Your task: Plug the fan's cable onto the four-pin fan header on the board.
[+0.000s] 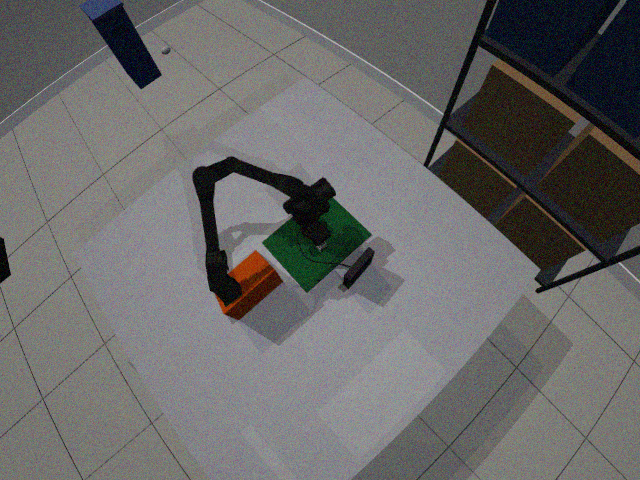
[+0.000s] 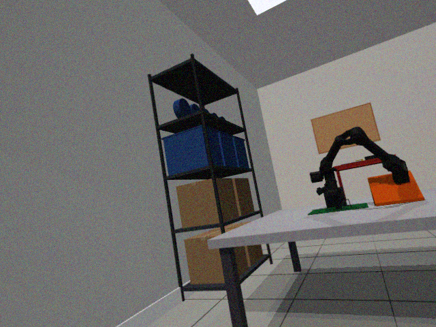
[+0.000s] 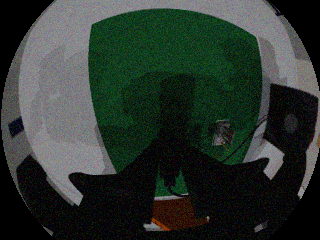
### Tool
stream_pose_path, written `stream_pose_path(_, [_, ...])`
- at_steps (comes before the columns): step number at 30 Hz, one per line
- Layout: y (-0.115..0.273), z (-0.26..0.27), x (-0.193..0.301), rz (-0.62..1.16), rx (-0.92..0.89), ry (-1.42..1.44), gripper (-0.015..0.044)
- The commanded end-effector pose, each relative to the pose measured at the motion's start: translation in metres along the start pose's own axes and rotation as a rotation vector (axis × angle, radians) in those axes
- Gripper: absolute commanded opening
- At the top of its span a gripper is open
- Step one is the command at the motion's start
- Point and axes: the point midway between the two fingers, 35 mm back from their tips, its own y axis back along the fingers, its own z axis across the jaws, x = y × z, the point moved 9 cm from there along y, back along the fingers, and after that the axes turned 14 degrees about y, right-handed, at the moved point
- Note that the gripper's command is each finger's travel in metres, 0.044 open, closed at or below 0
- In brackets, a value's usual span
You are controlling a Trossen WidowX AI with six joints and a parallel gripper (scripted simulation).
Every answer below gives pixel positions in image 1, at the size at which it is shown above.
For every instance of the green circuit board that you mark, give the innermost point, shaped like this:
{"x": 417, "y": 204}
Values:
{"x": 347, "y": 234}

